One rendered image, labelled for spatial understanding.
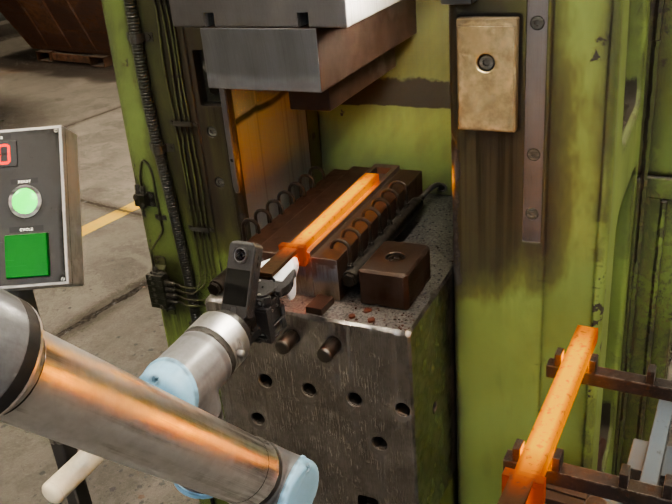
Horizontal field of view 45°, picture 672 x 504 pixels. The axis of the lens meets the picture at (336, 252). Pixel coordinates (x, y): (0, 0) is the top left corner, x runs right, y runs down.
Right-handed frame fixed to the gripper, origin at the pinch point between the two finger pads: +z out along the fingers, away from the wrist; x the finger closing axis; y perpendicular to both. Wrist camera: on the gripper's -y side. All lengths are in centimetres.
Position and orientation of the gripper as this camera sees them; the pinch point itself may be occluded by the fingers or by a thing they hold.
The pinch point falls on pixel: (287, 257)
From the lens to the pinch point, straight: 133.7
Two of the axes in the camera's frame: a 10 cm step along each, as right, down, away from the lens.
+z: 4.1, -4.7, 7.8
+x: 9.0, 1.2, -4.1
